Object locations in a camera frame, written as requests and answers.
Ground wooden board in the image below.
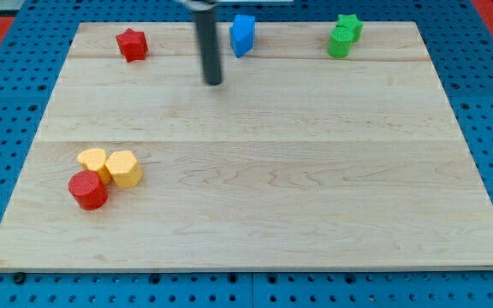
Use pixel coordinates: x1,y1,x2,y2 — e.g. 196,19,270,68
0,21,493,273

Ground blue pentagon block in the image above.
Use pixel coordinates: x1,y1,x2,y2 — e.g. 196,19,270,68
229,15,255,58

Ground yellow hexagon block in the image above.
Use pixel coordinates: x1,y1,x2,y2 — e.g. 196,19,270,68
104,151,143,188

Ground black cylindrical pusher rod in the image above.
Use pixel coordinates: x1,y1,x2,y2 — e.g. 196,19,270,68
190,1,223,86

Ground green cylinder block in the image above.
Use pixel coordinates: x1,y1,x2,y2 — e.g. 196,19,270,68
327,27,353,58

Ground yellow heart block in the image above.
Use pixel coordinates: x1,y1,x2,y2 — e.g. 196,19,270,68
76,148,112,185

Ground red star block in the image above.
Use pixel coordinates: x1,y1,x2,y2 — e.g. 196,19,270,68
116,28,148,62

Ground red cylinder block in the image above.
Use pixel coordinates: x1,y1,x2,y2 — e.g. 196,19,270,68
68,170,109,210

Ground green star block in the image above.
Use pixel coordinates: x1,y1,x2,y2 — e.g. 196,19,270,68
336,14,363,43

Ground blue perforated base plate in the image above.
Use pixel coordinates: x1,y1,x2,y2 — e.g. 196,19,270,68
0,0,493,307

